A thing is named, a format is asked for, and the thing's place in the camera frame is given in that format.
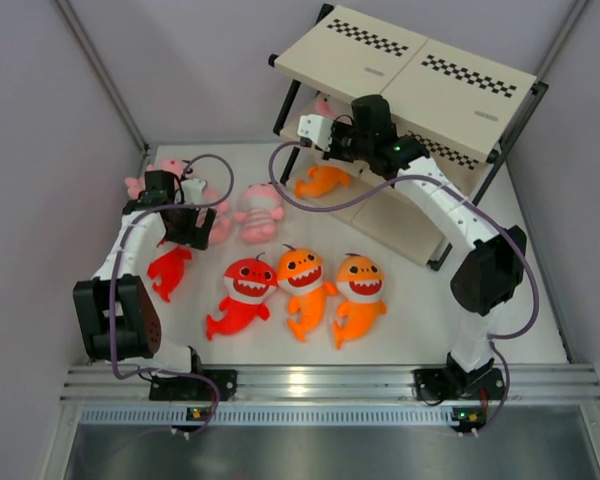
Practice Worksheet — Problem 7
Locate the orange shark plush right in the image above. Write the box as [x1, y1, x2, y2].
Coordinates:
[332, 253, 387, 350]

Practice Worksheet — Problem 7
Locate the red shark plush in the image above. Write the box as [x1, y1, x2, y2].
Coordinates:
[205, 254, 278, 341]
[147, 240, 193, 303]

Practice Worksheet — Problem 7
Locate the pink striped plush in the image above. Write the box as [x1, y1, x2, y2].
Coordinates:
[234, 183, 284, 244]
[124, 158, 185, 200]
[181, 169, 232, 245]
[314, 97, 336, 119]

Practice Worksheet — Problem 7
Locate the orange shark plush on shelf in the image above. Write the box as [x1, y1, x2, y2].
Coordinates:
[294, 165, 350, 199]

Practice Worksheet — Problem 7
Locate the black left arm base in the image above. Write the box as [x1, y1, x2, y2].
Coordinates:
[149, 369, 238, 402]

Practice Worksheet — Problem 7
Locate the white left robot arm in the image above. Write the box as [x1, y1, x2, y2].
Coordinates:
[72, 170, 216, 400]

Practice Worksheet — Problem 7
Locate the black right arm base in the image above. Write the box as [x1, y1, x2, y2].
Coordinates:
[413, 368, 507, 406]

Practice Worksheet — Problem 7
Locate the red shark plush centre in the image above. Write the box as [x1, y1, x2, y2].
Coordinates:
[205, 254, 278, 341]

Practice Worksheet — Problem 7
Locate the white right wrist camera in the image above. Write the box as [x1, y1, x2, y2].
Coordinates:
[297, 114, 334, 151]

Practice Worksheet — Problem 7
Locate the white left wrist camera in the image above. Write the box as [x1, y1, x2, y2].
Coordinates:
[181, 178, 207, 206]

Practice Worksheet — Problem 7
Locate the orange shark plush centre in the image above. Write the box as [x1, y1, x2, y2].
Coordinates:
[277, 244, 337, 343]

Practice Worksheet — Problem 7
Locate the aluminium mounting rail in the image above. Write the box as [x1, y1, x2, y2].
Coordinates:
[60, 364, 600, 404]

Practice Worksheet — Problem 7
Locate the beige three-tier shelf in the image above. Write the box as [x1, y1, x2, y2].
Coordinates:
[268, 4, 548, 271]

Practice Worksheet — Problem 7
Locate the red shark plush left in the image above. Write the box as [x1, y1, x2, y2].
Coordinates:
[147, 240, 193, 303]

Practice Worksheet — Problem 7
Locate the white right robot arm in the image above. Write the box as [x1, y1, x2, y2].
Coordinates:
[298, 94, 526, 397]

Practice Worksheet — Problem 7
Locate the grey slotted cable duct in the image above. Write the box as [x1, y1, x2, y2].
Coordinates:
[80, 405, 461, 427]

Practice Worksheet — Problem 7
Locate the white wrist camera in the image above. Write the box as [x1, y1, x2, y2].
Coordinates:
[297, 114, 334, 151]
[181, 178, 207, 206]

